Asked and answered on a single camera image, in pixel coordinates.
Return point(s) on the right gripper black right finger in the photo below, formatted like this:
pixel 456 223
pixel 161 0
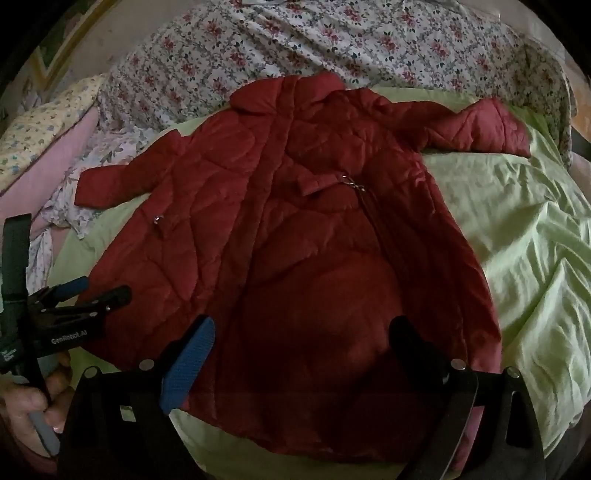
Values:
pixel 437 394

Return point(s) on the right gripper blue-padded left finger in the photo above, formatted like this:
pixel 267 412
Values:
pixel 179 364

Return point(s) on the red quilted puffer coat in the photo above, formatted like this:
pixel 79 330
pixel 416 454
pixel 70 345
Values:
pixel 302 219

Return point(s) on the person's left hand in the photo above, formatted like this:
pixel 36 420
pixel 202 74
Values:
pixel 19 401

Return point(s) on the pink pillow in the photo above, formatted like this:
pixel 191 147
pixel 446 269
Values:
pixel 35 187

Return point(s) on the light green bed sheet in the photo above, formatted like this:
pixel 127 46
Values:
pixel 529 225

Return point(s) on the yellow floral pillow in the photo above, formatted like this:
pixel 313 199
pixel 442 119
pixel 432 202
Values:
pixel 33 132

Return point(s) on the large-rose floral cloth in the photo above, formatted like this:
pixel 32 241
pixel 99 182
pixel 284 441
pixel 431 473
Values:
pixel 82 195

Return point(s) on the small-floral white duvet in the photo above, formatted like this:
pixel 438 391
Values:
pixel 190 66

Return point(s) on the gold picture frame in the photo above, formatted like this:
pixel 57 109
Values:
pixel 49 59

